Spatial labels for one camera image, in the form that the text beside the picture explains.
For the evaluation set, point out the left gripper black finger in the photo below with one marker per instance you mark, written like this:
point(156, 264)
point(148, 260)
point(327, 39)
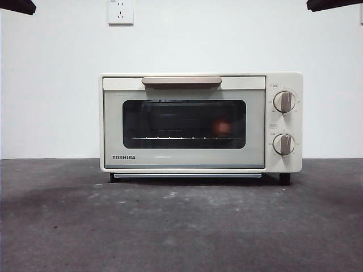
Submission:
point(17, 5)

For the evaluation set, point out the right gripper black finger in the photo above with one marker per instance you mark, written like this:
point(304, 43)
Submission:
point(337, 4)

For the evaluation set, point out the brown egg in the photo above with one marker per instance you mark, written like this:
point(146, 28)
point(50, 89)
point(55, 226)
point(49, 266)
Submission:
point(221, 127)

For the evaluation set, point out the cream Toshiba toaster oven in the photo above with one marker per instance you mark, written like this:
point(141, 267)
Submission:
point(283, 82)

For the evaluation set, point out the beige oven knob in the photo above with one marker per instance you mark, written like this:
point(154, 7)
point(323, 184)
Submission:
point(283, 144)
point(284, 102)

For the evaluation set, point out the black oven foot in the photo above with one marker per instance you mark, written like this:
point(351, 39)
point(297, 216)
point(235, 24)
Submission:
point(285, 179)
point(112, 177)

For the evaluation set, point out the silver crumb tray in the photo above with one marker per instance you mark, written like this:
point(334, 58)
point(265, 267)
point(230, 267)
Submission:
point(187, 176)

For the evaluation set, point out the white wall socket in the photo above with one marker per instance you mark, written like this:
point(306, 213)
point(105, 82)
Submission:
point(120, 12)

